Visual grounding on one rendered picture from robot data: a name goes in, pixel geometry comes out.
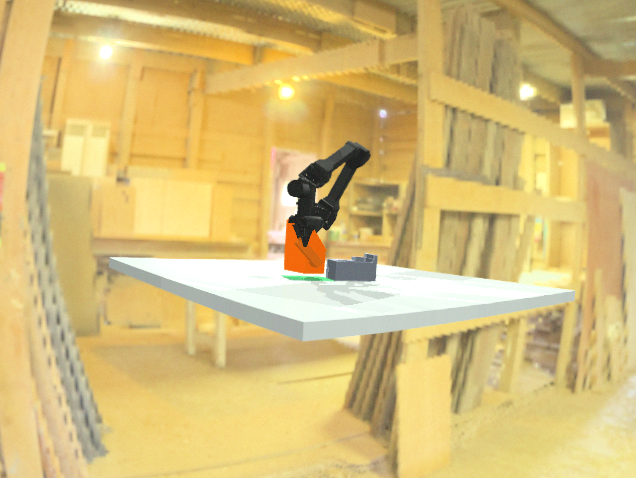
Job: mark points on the orange l-shaped part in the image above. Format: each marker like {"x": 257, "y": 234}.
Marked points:
{"x": 313, "y": 259}

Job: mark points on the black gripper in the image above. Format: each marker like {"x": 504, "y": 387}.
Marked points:
{"x": 304, "y": 223}

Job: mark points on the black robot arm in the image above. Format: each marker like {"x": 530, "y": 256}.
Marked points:
{"x": 320, "y": 172}

